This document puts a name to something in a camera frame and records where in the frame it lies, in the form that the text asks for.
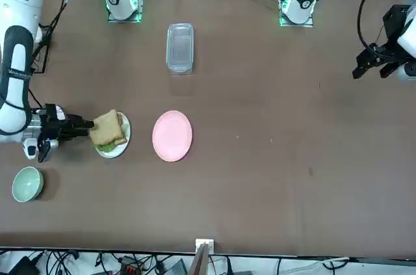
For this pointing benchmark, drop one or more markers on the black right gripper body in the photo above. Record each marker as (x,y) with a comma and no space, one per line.
(52,125)

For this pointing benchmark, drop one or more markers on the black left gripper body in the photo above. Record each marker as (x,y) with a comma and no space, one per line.
(394,23)

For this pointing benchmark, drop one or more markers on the green lettuce leaf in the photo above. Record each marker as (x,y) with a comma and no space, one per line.
(105,147)

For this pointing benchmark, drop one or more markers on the green bowl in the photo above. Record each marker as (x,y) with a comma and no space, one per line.
(26,184)

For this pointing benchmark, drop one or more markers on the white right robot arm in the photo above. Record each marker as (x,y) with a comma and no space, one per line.
(19,44)

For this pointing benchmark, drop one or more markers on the pale plate under lettuce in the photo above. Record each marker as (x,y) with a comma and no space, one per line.
(60,113)

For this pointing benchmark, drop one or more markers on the white plate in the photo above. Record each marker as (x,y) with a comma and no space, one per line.
(112,154)

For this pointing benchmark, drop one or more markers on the pink plate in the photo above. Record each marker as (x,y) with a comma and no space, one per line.
(172,135)

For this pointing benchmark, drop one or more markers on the clear plastic container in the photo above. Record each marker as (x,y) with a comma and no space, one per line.
(180,47)

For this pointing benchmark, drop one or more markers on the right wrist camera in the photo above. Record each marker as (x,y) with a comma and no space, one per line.
(47,151)

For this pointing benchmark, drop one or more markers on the aluminium camera post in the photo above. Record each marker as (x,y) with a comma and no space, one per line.
(203,258)

